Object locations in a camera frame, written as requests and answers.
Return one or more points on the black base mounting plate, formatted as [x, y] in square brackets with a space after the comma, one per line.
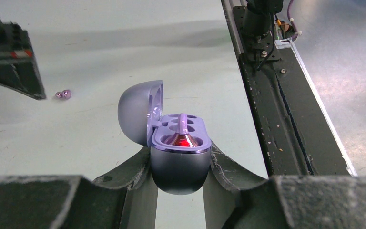
[295, 132]

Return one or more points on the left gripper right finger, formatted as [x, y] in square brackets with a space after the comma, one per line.
[236, 198]

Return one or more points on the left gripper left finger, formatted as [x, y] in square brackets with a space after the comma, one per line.
[123, 198]

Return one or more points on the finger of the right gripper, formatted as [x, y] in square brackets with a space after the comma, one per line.
[18, 67]

